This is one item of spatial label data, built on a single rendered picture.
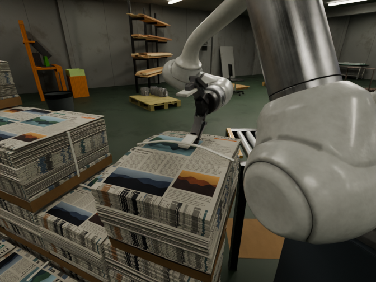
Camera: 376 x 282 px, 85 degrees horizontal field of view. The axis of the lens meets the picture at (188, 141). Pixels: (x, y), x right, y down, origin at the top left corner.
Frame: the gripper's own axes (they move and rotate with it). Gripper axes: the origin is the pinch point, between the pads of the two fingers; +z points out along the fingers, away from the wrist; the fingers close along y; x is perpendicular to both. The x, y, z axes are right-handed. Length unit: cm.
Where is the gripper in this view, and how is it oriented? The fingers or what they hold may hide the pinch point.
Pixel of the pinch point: (183, 120)
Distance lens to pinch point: 53.6
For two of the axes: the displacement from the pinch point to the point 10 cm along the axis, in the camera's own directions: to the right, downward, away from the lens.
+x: -9.2, -1.6, 3.7
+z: -4.0, 4.1, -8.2
